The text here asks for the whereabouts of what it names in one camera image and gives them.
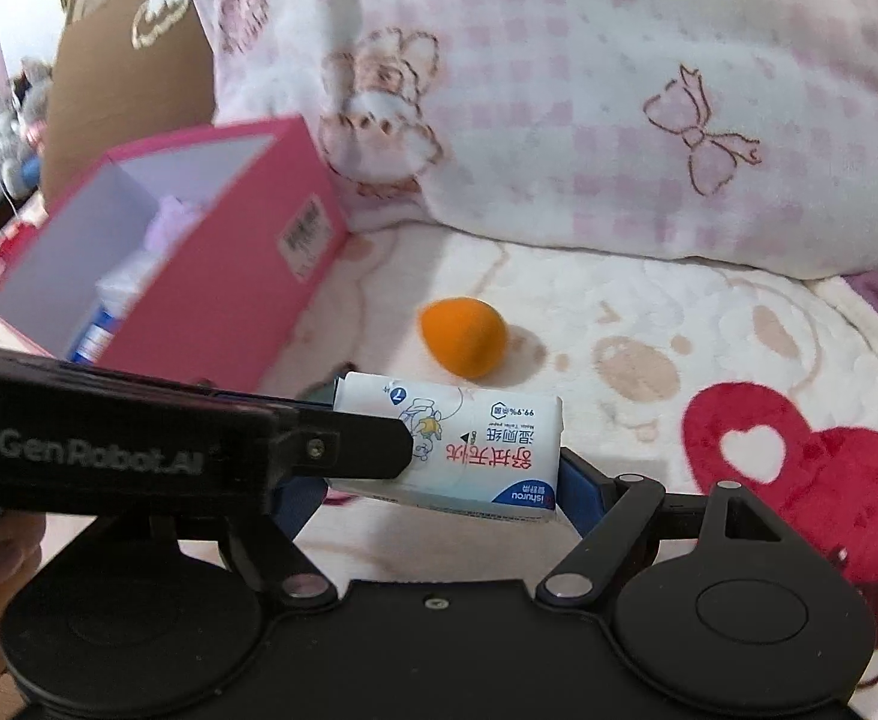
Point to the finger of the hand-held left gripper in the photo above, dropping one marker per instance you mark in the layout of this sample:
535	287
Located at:
320	394
356	450

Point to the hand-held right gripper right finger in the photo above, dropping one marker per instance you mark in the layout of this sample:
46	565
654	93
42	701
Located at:
578	489

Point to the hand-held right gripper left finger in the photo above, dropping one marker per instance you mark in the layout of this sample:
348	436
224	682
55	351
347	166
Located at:
298	504

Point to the white tissue pack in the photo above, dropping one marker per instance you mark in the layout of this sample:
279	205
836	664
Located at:
484	450

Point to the blue plastic packet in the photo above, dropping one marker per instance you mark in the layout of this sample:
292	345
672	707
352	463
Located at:
94	334

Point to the pink cardboard box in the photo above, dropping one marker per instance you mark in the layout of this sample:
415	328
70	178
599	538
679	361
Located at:
221	292

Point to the purple plush toy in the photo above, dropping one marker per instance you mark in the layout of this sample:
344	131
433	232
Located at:
176	221

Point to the orange egg-shaped sponge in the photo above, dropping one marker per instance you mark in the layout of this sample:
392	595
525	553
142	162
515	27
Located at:
463	337

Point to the printed bed sheet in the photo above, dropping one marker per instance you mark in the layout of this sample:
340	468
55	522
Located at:
634	315

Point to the grey plush toy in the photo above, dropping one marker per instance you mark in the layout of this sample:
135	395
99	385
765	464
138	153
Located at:
34	101

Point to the brown pillow with cloud embroidery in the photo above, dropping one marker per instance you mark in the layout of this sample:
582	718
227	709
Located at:
109	75

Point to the pink checked blanket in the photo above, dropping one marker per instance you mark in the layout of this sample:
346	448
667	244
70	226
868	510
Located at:
559	90

